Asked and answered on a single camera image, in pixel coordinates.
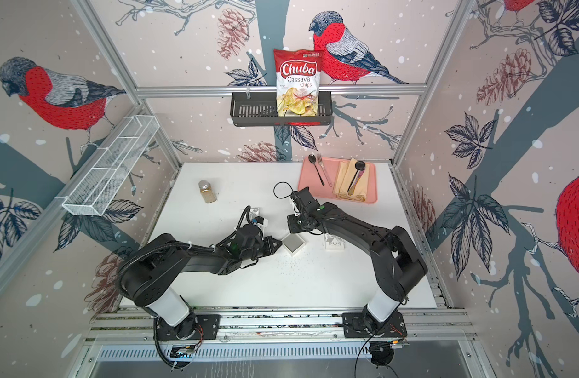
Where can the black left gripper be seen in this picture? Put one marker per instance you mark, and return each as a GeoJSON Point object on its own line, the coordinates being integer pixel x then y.
{"type": "Point", "coordinates": [268, 242]}

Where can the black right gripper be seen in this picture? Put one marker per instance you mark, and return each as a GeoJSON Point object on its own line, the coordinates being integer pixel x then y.
{"type": "Point", "coordinates": [290, 219]}

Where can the grey foam insert card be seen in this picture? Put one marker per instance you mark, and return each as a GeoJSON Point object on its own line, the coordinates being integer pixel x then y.
{"type": "Point", "coordinates": [293, 242]}

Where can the white jewelry box base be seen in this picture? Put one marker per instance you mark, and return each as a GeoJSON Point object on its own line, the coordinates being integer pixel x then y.
{"type": "Point", "coordinates": [294, 252]}

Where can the white jewelry box lid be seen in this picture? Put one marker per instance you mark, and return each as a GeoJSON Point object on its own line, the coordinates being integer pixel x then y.
{"type": "Point", "coordinates": [334, 243]}

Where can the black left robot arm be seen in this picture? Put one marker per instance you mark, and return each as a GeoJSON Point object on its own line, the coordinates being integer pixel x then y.
{"type": "Point", "coordinates": [147, 276]}

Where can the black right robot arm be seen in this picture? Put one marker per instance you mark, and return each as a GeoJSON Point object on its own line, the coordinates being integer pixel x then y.
{"type": "Point", "coordinates": [397, 263]}

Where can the white gift box with bow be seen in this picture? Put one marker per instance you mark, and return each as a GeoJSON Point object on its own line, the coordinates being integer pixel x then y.
{"type": "Point", "coordinates": [254, 212]}

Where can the pink plastic tray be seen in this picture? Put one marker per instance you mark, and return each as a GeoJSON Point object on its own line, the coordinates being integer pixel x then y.
{"type": "Point", "coordinates": [309, 178]}

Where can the beige folded cloth napkin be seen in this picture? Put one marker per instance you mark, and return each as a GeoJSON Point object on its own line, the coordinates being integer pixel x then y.
{"type": "Point", "coordinates": [344, 176]}

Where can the silver fork on tray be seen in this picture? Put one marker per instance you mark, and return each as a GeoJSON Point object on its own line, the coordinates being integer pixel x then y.
{"type": "Point", "coordinates": [320, 162]}

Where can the black spoon on tray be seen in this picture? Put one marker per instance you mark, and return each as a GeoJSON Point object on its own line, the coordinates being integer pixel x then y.
{"type": "Point", "coordinates": [312, 159]}

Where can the glass spice jar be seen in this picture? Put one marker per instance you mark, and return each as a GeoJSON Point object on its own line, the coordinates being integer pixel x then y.
{"type": "Point", "coordinates": [207, 191]}

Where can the black spoon on napkin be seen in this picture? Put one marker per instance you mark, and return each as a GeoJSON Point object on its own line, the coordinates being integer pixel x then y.
{"type": "Point", "coordinates": [359, 167]}

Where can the red Chuba cassava chips bag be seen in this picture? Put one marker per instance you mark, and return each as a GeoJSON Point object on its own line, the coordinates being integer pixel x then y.
{"type": "Point", "coordinates": [297, 82]}

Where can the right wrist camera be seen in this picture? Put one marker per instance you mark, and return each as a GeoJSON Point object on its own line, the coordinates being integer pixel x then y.
{"type": "Point", "coordinates": [304, 202]}

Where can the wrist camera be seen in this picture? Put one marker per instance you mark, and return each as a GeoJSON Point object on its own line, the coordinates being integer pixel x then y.
{"type": "Point", "coordinates": [304, 202]}
{"type": "Point", "coordinates": [258, 221]}

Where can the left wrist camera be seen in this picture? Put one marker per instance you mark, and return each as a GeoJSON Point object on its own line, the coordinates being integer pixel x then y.
{"type": "Point", "coordinates": [258, 221]}

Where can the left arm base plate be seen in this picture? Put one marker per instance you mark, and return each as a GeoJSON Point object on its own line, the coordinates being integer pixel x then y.
{"type": "Point", "coordinates": [195, 327]}

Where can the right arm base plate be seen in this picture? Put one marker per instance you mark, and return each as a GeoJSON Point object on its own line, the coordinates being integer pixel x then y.
{"type": "Point", "coordinates": [363, 325]}

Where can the white wire mesh shelf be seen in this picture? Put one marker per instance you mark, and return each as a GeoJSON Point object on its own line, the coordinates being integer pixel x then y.
{"type": "Point", "coordinates": [100, 185]}

